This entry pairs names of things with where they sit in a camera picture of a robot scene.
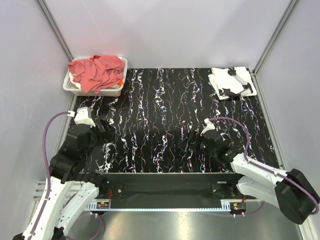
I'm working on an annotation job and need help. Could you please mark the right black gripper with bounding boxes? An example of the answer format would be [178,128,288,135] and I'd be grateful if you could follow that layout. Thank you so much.
[177,130,217,158]

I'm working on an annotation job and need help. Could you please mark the white t-shirt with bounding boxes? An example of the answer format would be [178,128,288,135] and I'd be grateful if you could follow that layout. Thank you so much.
[208,66,257,101]

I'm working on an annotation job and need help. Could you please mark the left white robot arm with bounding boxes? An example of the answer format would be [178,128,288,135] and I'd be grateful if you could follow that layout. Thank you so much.
[13,107,115,240]

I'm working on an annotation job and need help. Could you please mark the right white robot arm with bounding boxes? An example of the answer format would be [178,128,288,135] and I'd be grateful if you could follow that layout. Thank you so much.
[178,118,320,225]

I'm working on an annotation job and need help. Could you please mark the black marbled table mat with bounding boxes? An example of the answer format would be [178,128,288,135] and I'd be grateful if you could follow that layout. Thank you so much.
[73,68,279,173]

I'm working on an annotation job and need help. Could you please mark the white plastic laundry basket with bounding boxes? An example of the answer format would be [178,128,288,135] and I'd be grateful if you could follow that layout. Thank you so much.
[62,56,128,97]

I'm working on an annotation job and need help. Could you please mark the pink crumpled t-shirt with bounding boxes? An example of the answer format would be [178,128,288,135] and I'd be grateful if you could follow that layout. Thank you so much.
[67,55,125,94]

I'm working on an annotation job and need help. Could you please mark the white garment in basket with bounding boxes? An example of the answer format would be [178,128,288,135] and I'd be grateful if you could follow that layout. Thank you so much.
[68,72,81,89]

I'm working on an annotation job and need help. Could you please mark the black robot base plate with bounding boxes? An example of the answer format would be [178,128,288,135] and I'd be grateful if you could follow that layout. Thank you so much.
[97,171,243,201]

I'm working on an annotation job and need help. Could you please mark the grey slotted cable duct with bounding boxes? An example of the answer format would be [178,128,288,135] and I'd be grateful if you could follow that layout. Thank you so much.
[85,200,231,212]

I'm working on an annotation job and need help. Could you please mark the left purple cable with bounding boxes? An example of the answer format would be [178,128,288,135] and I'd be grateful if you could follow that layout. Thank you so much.
[29,111,105,238]

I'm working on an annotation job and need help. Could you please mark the purple cable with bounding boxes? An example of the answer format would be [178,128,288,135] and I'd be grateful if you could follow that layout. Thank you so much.
[29,111,105,238]
[208,117,320,217]

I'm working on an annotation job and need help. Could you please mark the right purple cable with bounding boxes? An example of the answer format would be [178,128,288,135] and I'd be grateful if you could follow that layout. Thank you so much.
[208,117,320,217]

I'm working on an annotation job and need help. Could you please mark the left aluminium frame post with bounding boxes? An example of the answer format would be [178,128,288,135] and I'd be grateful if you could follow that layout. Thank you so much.
[36,0,74,61]

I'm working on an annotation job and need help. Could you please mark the aluminium frame post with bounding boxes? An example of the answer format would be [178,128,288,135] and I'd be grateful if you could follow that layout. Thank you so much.
[252,0,300,75]
[36,0,74,61]

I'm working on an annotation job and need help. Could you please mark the right aluminium frame post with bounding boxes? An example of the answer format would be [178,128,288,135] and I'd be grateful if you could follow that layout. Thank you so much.
[252,0,300,75]

